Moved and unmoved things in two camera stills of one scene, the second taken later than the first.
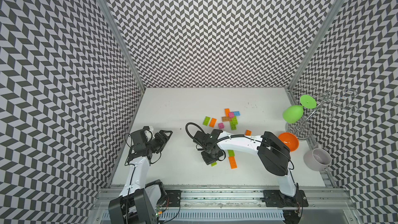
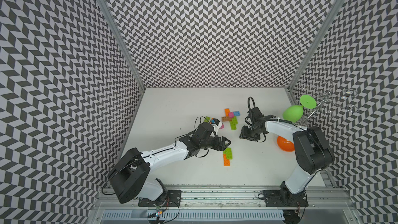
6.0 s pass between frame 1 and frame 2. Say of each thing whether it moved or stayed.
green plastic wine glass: stayed
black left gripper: moved
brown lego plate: stayed
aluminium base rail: stayed
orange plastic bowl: stayed
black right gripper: moved
